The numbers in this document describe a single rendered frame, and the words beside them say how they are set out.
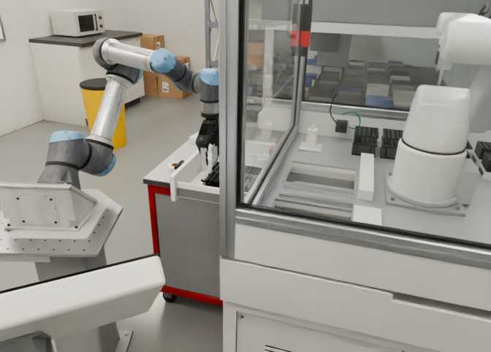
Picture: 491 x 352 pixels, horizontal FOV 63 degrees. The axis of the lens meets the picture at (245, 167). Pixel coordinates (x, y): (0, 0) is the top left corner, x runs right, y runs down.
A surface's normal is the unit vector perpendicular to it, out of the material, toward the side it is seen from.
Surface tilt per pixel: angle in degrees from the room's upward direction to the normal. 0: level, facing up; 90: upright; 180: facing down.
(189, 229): 90
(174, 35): 90
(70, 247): 0
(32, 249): 0
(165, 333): 0
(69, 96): 90
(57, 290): 40
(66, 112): 90
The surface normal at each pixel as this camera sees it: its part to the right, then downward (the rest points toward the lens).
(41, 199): -0.02, 0.43
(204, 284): -0.28, 0.40
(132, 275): 0.29, -0.44
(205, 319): 0.02, -0.90
